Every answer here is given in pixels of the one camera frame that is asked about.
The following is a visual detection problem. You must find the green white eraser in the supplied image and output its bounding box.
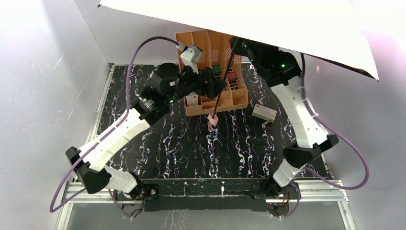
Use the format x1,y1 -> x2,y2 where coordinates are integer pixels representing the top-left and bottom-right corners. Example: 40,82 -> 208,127
213,65 -> 222,75

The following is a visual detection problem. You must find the purple cable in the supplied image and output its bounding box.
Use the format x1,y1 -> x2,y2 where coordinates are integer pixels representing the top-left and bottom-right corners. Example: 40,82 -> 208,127
49,36 -> 181,213
285,53 -> 371,219

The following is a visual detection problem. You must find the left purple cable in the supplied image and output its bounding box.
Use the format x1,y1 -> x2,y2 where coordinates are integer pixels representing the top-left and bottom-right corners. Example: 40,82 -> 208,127
49,36 -> 181,213

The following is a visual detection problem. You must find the white green small box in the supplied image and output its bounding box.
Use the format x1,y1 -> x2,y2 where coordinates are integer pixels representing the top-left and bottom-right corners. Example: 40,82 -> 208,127
252,104 -> 277,122

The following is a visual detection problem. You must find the pink grey eraser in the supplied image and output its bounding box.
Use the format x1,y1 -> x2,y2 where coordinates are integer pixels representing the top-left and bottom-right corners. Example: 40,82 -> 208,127
226,72 -> 237,83

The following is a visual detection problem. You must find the black pink folding umbrella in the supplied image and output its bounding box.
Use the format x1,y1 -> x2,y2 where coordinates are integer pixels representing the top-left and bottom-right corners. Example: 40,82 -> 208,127
97,0 -> 380,132

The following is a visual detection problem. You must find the white red box in organizer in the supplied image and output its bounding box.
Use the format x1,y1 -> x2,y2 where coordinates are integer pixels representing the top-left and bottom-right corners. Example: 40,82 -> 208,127
185,92 -> 200,107

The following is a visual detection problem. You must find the orange plastic desk organizer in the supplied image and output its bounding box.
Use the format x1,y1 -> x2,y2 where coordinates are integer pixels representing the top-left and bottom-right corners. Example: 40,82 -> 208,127
175,29 -> 249,117

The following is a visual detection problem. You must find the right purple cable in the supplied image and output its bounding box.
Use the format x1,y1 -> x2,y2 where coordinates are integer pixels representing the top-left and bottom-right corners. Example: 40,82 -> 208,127
285,53 -> 371,219

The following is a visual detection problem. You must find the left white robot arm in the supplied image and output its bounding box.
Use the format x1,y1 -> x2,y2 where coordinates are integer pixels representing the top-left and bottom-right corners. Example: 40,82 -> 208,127
66,63 -> 226,196

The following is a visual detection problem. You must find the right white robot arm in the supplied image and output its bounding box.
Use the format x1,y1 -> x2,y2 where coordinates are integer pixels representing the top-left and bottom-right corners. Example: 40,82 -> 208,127
229,36 -> 339,189

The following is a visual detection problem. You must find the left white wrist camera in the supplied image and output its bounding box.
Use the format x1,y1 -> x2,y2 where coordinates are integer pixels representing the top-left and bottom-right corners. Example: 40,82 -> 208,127
177,42 -> 203,74

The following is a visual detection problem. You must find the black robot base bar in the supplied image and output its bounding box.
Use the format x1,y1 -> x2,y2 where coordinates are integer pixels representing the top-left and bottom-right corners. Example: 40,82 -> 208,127
142,178 -> 274,211

